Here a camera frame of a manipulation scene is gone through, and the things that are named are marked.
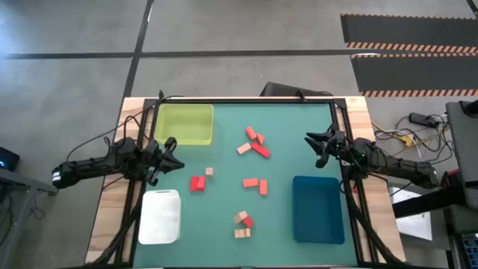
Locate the green table mat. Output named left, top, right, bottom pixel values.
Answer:
left=133, top=102, right=359, bottom=268

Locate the blue plastic bin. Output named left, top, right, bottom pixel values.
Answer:
left=292, top=175, right=346, bottom=245

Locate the black electronic device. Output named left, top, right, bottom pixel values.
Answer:
left=0, top=146, right=20, bottom=172

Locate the long red block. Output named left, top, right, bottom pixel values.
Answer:
left=250, top=142, right=272, bottom=159

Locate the translucent yellow plastic bin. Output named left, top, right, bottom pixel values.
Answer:
left=154, top=103, right=215, bottom=146

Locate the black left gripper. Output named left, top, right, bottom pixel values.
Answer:
left=140, top=138, right=185, bottom=181

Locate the black hazard-striped floor mat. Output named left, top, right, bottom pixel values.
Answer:
left=350, top=53, right=478, bottom=98
left=339, top=13, right=478, bottom=55

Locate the yellow cable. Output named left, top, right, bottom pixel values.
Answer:
left=373, top=125, right=451, bottom=149

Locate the black computer monitor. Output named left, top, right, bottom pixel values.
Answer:
left=259, top=81, right=334, bottom=98

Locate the blue crate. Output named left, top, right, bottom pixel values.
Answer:
left=462, top=233, right=478, bottom=259

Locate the white paper sheet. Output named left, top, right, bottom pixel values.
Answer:
left=388, top=186, right=434, bottom=242

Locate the black aluminium table frame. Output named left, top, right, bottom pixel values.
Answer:
left=89, top=96, right=406, bottom=269

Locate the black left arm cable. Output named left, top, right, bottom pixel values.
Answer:
left=66, top=89, right=184, bottom=161

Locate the grey side table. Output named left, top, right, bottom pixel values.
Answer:
left=0, top=167, right=59, bottom=269

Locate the grey chair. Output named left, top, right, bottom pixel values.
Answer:
left=445, top=99, right=478, bottom=210

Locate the black power strip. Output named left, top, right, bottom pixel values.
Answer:
left=409, top=111, right=441, bottom=129

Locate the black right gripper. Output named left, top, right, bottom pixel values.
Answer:
left=303, top=129, right=356, bottom=168

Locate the translucent white plastic bin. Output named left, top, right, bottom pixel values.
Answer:
left=137, top=189, right=182, bottom=246

